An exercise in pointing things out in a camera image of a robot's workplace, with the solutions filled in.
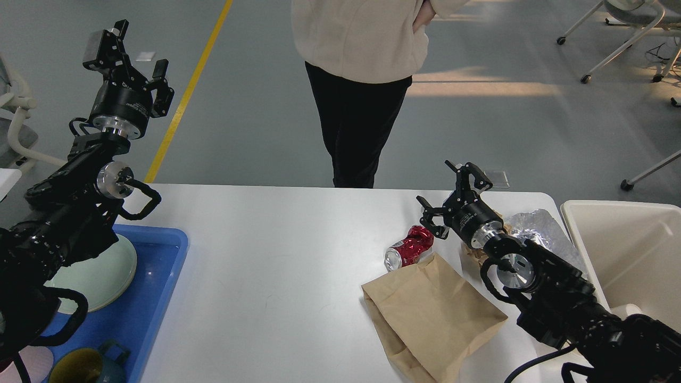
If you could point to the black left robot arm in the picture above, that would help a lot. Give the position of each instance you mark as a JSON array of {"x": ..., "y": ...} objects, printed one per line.
[{"x": 73, "y": 211}]

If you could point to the crumpled aluminium foil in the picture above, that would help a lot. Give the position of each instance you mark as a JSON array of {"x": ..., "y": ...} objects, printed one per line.
[{"x": 541, "y": 227}]

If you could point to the pink cup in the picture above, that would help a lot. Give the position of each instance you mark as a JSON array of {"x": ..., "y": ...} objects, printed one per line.
[{"x": 37, "y": 360}]

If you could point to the white office chair left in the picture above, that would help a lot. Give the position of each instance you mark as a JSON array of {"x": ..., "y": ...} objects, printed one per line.
[{"x": 17, "y": 98}]

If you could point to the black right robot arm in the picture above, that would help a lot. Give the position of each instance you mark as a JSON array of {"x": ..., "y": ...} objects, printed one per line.
[{"x": 557, "y": 305}]

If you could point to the teal mug yellow inside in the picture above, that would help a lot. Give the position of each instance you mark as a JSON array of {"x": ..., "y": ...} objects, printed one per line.
[{"x": 88, "y": 364}]

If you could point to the white plastic bin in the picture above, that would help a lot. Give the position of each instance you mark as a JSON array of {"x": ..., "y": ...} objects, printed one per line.
[{"x": 633, "y": 252}]

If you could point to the crushed red soda can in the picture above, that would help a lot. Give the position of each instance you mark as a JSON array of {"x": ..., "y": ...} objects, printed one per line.
[{"x": 410, "y": 249}]

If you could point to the person in cream sweater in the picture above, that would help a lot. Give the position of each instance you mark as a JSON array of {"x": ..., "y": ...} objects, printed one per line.
[{"x": 360, "y": 58}]

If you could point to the brown paper bag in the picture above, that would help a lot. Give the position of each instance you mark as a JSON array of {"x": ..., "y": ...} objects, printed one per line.
[{"x": 429, "y": 319}]

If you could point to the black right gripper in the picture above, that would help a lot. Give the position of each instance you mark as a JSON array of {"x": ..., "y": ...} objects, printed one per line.
[{"x": 464, "y": 211}]

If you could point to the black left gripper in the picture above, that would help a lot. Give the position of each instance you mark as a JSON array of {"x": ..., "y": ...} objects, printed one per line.
[{"x": 126, "y": 101}]

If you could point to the chair leg with caster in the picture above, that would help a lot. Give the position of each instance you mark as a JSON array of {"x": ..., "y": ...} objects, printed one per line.
[{"x": 628, "y": 185}]

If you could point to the light green plate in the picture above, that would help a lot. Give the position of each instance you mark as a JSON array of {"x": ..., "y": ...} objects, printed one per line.
[{"x": 103, "y": 279}]

